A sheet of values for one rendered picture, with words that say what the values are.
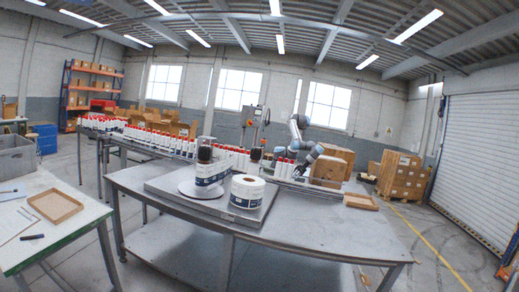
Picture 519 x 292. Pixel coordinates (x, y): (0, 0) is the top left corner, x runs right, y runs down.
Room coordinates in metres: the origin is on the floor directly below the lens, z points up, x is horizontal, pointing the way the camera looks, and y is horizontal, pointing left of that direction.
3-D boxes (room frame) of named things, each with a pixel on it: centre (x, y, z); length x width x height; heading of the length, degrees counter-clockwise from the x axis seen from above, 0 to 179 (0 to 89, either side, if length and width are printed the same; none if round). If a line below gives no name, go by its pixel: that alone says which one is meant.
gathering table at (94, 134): (2.41, 2.31, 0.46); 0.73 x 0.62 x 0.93; 77
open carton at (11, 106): (2.08, 5.57, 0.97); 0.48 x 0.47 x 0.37; 86
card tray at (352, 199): (1.58, -0.94, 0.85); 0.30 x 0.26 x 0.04; 77
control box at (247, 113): (1.90, 0.12, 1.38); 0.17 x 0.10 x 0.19; 132
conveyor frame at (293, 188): (1.80, 0.03, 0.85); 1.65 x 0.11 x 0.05; 77
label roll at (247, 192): (1.20, 0.03, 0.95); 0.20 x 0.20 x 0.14
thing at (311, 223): (1.67, -0.07, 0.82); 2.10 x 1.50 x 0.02; 77
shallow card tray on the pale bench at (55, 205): (0.64, 1.06, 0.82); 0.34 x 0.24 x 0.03; 89
